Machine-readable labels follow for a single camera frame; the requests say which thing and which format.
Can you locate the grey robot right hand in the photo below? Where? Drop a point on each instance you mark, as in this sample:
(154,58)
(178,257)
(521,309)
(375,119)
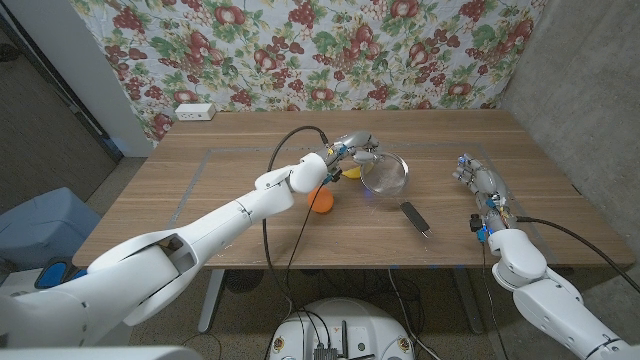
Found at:
(487,187)

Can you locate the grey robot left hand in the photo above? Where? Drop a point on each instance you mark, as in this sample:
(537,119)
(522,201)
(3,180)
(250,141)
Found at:
(355,145)

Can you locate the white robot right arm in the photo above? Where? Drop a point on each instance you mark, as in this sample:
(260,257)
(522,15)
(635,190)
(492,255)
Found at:
(520,260)

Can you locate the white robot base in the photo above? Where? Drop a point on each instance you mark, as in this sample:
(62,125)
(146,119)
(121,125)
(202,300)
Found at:
(350,325)

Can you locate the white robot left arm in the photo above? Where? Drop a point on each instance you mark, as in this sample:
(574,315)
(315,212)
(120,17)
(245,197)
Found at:
(225,220)

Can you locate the yellow toy banana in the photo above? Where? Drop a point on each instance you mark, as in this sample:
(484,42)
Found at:
(352,173)

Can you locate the orange fruit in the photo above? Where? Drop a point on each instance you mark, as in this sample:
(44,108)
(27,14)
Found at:
(322,202)

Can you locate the floral fruit print backdrop cloth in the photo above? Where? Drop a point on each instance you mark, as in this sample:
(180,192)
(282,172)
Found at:
(325,50)

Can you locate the grey table leg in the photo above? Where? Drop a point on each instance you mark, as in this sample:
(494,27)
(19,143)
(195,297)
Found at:
(470,305)

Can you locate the white power strip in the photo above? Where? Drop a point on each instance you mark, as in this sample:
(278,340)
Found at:
(195,111)

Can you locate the black round fan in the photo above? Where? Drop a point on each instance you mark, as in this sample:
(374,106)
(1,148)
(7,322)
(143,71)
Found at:
(243,280)

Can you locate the white table leg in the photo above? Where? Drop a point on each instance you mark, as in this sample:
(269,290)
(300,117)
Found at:
(210,305)

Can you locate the grey-blue plastic bin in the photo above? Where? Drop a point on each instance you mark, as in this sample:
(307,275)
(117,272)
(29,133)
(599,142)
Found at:
(45,230)

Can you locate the blue foot pedal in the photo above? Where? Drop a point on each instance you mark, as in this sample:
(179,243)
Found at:
(52,274)

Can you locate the white robot torso edge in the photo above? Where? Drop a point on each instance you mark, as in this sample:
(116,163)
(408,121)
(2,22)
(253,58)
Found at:
(100,353)

